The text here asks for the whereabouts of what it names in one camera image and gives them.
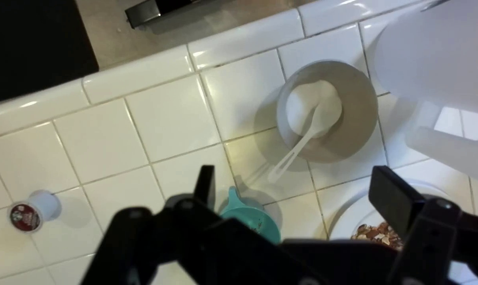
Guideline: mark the teal measuring cup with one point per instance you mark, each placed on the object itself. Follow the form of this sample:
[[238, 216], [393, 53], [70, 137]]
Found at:
[[255, 219]]

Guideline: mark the beige ceramic bowl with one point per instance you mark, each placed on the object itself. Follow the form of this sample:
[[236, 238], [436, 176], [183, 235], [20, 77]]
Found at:
[[355, 105]]

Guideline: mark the white coffee pod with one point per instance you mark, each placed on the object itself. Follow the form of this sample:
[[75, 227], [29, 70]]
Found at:
[[35, 211]]

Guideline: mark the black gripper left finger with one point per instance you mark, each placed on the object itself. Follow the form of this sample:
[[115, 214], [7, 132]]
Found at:
[[206, 184]]

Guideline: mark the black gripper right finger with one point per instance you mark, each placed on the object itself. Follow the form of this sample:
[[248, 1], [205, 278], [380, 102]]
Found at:
[[398, 203]]

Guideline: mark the white plastic spoon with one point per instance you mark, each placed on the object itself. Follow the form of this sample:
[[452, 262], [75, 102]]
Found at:
[[297, 153]]

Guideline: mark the translucent pitcher with red lid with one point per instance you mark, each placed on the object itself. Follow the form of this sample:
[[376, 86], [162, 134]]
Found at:
[[434, 58]]

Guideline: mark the white plate with food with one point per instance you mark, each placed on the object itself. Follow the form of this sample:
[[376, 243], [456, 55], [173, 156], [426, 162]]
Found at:
[[350, 216]]

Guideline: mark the black metal table frame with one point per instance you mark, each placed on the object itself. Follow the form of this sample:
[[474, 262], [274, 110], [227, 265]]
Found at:
[[149, 12]]

